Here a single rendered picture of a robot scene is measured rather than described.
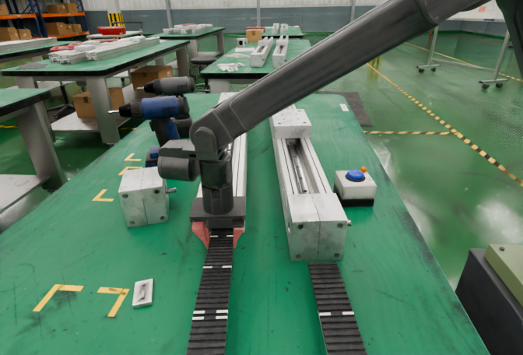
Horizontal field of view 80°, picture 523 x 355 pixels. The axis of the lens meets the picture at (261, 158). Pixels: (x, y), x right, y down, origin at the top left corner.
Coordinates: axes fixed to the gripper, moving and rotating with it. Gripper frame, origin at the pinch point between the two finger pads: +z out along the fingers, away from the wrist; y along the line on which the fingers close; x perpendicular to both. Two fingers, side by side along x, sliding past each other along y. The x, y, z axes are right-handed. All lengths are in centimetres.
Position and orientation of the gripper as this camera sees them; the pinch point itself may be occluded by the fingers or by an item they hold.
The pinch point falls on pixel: (221, 243)
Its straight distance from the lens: 65.4
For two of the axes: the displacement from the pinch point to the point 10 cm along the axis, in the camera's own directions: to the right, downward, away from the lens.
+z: 0.0, 9.0, 4.4
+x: 0.5, 4.4, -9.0
